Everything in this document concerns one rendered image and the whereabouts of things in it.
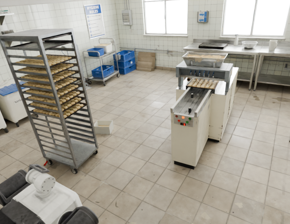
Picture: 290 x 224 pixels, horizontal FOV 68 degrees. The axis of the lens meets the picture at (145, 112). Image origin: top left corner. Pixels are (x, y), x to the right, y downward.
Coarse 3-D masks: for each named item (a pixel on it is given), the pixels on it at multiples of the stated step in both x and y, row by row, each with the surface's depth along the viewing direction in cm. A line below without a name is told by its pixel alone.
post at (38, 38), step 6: (36, 36) 206; (42, 48) 212; (42, 54) 214; (48, 66) 221; (48, 72) 223; (48, 78) 227; (54, 84) 232; (54, 90) 233; (54, 96) 236; (60, 108) 245; (60, 114) 246; (66, 126) 257; (66, 132) 258; (66, 138) 263; (72, 150) 273; (72, 156) 276
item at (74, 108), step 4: (76, 104) 285; (80, 104) 284; (72, 108) 275; (76, 108) 274; (40, 112) 274; (44, 112) 271; (48, 112) 270; (52, 112) 269; (64, 112) 266; (68, 112) 265; (72, 112) 267; (64, 116) 257
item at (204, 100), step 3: (210, 90) 290; (207, 93) 282; (210, 93) 292; (207, 96) 275; (204, 99) 268; (207, 99) 279; (201, 102) 261; (204, 102) 264; (201, 105) 254; (198, 108) 247; (201, 108) 256; (195, 111) 242; (198, 111) 243; (195, 114) 240; (198, 114) 246
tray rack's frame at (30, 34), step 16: (16, 32) 246; (32, 32) 234; (48, 32) 224; (64, 32) 233; (16, 80) 256; (32, 128) 289; (64, 144) 332; (80, 144) 329; (48, 160) 309; (64, 160) 298; (80, 160) 296
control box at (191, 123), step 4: (180, 116) 251; (184, 116) 248; (188, 116) 246; (192, 116) 244; (176, 120) 256; (180, 120) 253; (184, 120) 251; (188, 120) 248; (192, 120) 246; (180, 124) 256; (188, 124) 251; (192, 124) 248
